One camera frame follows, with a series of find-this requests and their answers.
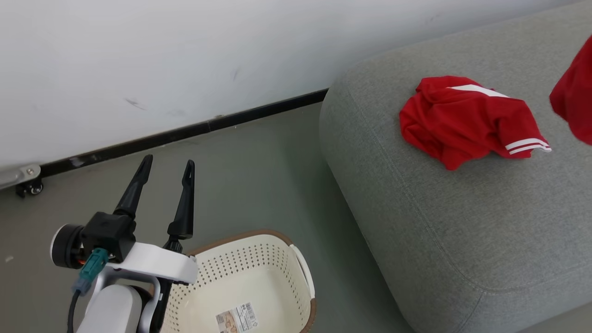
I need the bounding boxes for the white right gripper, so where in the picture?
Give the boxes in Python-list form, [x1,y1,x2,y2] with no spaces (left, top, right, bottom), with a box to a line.
[104,154,199,333]

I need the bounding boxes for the red shirt white striped cuffs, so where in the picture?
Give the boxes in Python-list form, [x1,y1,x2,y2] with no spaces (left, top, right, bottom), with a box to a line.
[399,75,552,171]

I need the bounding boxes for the red cloth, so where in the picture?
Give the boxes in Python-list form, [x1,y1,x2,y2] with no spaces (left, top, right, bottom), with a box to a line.
[549,35,592,146]

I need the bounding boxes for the black baseboard strip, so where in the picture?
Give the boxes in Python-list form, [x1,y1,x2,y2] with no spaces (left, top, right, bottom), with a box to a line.
[41,88,329,179]

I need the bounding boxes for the black cylinder with white rim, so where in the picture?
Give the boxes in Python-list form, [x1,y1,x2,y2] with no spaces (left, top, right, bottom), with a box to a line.
[50,224,86,269]

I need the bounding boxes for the small black caster wheel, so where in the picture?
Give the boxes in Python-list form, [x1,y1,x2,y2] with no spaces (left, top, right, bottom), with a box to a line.
[16,180,44,198]

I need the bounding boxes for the cream perforated laundry basket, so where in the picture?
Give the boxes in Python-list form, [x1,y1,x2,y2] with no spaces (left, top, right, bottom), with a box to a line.
[160,229,317,333]

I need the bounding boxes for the metal caster wheel base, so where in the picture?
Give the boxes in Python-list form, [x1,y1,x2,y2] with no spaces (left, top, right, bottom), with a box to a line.
[0,164,42,191]

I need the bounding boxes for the paper label sticker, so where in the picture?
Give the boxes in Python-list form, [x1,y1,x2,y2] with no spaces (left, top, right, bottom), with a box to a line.
[215,302,259,333]

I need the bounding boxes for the cable with teal connector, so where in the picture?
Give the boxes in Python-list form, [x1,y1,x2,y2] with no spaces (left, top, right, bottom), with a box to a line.
[67,247,110,333]

